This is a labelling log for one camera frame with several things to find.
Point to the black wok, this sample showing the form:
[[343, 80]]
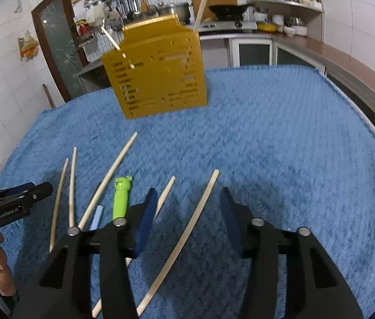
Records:
[[229, 10]]

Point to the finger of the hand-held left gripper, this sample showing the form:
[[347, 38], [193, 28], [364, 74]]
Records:
[[39, 191], [16, 189]]

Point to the dish rack with hanging utensils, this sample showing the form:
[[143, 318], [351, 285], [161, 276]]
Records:
[[121, 0]]

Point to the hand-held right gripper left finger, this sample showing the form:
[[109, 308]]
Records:
[[147, 219]]

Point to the yellow slotted utensil holder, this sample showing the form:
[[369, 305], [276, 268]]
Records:
[[160, 73]]

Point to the pale blue plastic utensil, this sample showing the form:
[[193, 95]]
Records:
[[96, 217]]

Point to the wooden stick against wall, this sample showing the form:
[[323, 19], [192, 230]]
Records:
[[49, 96]]

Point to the brown framed glass door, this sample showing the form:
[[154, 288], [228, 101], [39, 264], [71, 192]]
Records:
[[56, 40]]

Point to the orange hanging bag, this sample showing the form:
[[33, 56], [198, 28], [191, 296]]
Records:
[[28, 46]]

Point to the person's left hand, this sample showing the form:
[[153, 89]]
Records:
[[4, 275]]

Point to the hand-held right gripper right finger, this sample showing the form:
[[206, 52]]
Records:
[[230, 219]]

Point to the low metal table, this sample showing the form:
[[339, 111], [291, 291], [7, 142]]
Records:
[[91, 73]]

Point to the brown kitchen countertop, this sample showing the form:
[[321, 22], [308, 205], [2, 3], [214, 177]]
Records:
[[340, 59]]

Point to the gas stove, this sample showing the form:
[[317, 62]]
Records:
[[227, 26]]

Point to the blue fluffy blanket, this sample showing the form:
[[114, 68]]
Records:
[[273, 146]]

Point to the wooden chopstick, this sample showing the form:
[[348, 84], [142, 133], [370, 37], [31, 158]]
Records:
[[202, 6], [111, 172], [57, 202], [190, 226], [72, 189], [112, 41], [165, 192]]

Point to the white base cabinets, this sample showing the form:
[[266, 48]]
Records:
[[253, 53]]

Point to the metal cooking pot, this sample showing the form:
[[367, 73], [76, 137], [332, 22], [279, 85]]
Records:
[[179, 10]]

